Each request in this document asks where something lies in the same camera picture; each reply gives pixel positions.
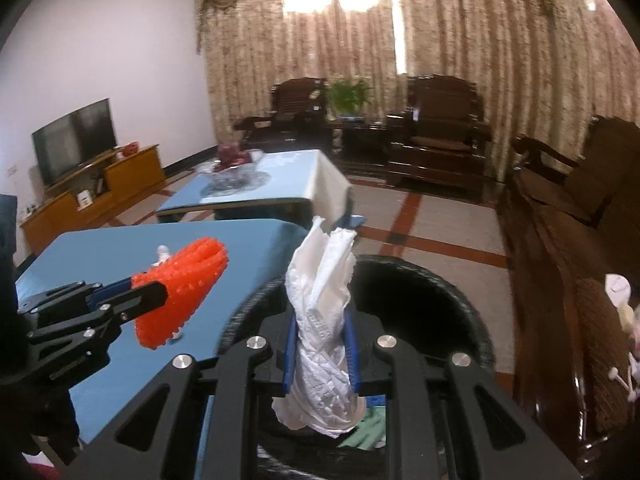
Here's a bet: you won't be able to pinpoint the glass fruit bowl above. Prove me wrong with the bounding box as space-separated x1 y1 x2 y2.
196 152 273 196

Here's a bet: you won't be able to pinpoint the green potted plant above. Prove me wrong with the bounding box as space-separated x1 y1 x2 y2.
325 79 374 119

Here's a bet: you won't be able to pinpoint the orange foam fruit net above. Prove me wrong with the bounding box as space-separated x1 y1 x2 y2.
132 238 229 351

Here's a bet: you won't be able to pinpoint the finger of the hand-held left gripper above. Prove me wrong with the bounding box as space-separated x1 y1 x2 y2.
17 280 136 316
30 282 168 361

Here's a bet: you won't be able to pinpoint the light blue tablecloth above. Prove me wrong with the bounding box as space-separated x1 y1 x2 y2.
156 149 351 231

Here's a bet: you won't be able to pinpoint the white plastic stick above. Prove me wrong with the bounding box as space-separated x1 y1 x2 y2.
607 367 639 402

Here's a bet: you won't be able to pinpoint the black lined trash bin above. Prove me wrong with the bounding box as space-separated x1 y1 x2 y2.
215 255 496 480

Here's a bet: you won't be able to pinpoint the floral beige curtains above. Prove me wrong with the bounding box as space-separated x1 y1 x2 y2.
197 0 640 201

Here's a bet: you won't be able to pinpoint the pale green rubber glove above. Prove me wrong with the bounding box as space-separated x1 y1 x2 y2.
337 395 388 451

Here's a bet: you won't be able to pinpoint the dark wooden side table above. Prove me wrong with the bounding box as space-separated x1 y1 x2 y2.
327 117 396 176

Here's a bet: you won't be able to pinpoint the large white tissue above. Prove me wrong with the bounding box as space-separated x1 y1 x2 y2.
271 216 366 438

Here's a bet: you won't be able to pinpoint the black flat television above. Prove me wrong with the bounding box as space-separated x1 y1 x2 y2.
31 99 117 187

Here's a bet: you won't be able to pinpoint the dark wooden sofa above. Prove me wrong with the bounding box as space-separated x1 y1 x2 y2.
495 115 640 461

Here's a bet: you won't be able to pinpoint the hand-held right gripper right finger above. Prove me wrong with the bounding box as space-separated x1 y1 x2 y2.
345 312 583 480

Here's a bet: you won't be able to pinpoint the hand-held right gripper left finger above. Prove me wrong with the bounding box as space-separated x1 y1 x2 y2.
107 310 301 480

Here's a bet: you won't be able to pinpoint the wooden television cabinet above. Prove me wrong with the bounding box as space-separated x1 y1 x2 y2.
20 145 166 256

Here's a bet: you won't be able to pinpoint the dark wooden armchair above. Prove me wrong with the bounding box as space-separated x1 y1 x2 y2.
385 75 493 196
235 77 333 161

